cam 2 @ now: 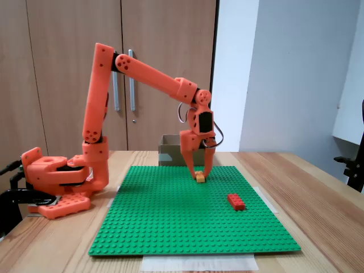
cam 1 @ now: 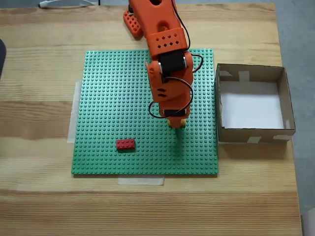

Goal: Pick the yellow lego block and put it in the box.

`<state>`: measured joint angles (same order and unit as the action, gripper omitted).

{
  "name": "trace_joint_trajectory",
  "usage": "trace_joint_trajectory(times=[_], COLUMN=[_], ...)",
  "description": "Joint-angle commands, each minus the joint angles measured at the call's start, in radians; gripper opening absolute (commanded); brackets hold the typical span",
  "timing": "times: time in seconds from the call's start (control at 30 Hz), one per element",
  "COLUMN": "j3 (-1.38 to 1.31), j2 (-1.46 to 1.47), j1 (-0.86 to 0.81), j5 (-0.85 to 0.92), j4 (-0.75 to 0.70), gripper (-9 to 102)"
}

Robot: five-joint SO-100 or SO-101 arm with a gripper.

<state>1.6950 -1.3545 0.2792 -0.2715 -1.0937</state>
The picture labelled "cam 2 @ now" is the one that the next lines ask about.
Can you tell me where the brown wooden cabinet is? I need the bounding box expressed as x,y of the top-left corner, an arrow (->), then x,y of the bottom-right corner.
0,0 -> 220,183

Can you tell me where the black power cable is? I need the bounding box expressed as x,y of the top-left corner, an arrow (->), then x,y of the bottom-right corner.
0,160 -> 23,176

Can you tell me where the black office chair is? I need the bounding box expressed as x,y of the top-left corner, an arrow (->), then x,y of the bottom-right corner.
333,98 -> 364,193

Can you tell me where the red lego block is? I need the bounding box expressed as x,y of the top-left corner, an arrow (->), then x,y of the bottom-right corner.
226,193 -> 246,212

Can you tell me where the silver cabinet door handle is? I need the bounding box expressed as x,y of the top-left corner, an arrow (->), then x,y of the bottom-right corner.
127,49 -> 137,112
111,71 -> 120,112

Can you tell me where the short masking tape strip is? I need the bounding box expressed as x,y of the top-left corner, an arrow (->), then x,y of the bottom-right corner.
106,185 -> 122,209
257,185 -> 280,214

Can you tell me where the cardboard box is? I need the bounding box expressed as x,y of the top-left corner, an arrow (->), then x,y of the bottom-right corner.
158,134 -> 212,167

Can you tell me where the gripper motor cable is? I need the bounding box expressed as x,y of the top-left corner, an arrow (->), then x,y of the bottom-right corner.
177,101 -> 225,149

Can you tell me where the wide masking tape strip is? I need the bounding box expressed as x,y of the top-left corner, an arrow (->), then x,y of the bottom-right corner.
140,254 -> 260,272

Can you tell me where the green lego baseplate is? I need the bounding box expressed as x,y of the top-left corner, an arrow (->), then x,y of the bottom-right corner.
88,165 -> 302,258

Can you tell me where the black table clamp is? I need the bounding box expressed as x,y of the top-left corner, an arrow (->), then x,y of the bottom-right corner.
0,170 -> 59,239

